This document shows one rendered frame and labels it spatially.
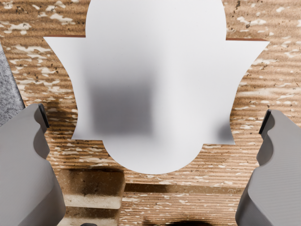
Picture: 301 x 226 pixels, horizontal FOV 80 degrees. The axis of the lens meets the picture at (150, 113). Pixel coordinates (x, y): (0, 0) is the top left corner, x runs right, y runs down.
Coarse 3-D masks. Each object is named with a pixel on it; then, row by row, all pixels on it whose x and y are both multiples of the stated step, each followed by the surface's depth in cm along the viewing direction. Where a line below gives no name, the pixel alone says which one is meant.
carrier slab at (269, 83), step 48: (0, 0) 10; (48, 0) 10; (240, 0) 9; (288, 0) 9; (48, 48) 11; (288, 48) 11; (48, 96) 13; (240, 96) 12; (288, 96) 12; (48, 144) 15; (96, 144) 15; (240, 144) 14
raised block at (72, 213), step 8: (72, 208) 17; (80, 208) 17; (88, 208) 17; (96, 208) 17; (120, 208) 18; (64, 216) 16; (72, 216) 16; (80, 216) 16; (88, 216) 16; (96, 216) 16; (104, 216) 16; (112, 216) 16; (64, 224) 17; (72, 224) 17; (80, 224) 16; (96, 224) 16; (104, 224) 16; (112, 224) 16
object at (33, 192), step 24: (24, 120) 9; (0, 144) 7; (24, 144) 7; (0, 168) 6; (24, 168) 6; (48, 168) 6; (0, 192) 6; (24, 192) 6; (48, 192) 6; (0, 216) 5; (24, 216) 5; (48, 216) 6
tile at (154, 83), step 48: (96, 0) 9; (144, 0) 9; (192, 0) 9; (96, 48) 10; (144, 48) 10; (192, 48) 10; (240, 48) 10; (96, 96) 11; (144, 96) 11; (192, 96) 11; (144, 144) 13; (192, 144) 13
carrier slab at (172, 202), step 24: (144, 192) 18; (168, 192) 18; (192, 192) 18; (216, 192) 18; (240, 192) 18; (120, 216) 20; (144, 216) 20; (168, 216) 20; (192, 216) 20; (216, 216) 20
